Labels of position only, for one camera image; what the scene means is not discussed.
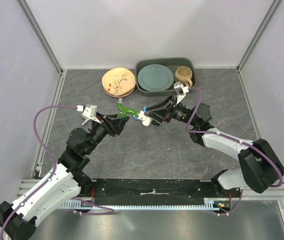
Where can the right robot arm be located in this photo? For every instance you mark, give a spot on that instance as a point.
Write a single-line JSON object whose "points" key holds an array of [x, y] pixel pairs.
{"points": [[260, 168]]}

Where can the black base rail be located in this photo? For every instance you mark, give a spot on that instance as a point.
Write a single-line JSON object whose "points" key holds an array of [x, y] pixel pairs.
{"points": [[154, 192]]}

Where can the green water faucet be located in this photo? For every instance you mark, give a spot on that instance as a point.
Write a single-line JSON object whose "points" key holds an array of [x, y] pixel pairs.
{"points": [[124, 110]]}

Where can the grey-green dish tub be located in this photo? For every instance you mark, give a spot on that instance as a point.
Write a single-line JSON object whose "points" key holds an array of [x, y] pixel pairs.
{"points": [[173, 63]]}

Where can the white elbow fitting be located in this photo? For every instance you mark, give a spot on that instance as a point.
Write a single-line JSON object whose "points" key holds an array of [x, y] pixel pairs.
{"points": [[146, 120]]}

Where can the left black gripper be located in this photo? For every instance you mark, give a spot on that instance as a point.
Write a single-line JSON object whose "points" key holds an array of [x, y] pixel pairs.
{"points": [[113, 125]]}

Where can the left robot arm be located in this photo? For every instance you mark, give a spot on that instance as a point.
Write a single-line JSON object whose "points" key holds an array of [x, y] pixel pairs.
{"points": [[64, 181]]}

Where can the blue water faucet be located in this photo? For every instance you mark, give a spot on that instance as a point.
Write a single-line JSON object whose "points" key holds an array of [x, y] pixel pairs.
{"points": [[141, 116]]}

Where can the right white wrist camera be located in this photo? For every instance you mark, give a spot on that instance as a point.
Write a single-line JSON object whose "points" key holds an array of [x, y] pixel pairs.
{"points": [[181, 91]]}

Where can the bird pattern yellow plate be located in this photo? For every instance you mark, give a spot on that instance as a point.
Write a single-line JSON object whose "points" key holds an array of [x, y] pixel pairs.
{"points": [[118, 81]]}

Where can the slotted cable duct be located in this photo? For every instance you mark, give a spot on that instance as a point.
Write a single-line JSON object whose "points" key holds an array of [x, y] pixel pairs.
{"points": [[208, 205]]}

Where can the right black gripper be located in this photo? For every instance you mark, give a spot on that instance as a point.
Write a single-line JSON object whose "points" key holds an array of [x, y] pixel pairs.
{"points": [[160, 115]]}

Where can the teal plate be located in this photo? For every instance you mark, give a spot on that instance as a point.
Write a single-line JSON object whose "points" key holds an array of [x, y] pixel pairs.
{"points": [[155, 77]]}

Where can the beige ceramic mug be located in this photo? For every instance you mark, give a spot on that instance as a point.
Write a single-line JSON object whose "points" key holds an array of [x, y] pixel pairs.
{"points": [[184, 75]]}

